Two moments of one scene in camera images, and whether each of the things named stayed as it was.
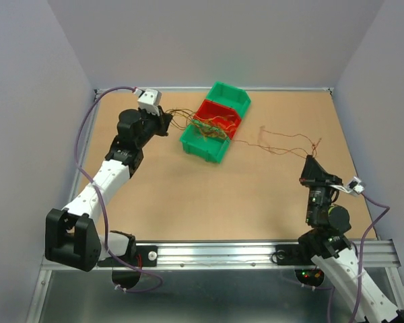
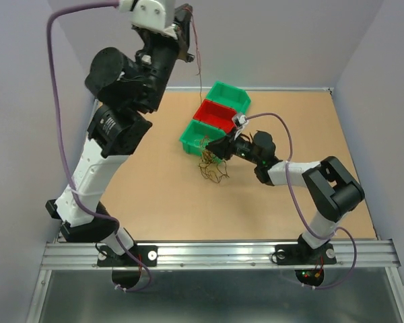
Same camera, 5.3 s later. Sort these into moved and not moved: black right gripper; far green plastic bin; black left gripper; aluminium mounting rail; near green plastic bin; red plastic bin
Moved: black right gripper; black left gripper
Not moved: near green plastic bin; aluminium mounting rail; far green plastic bin; red plastic bin
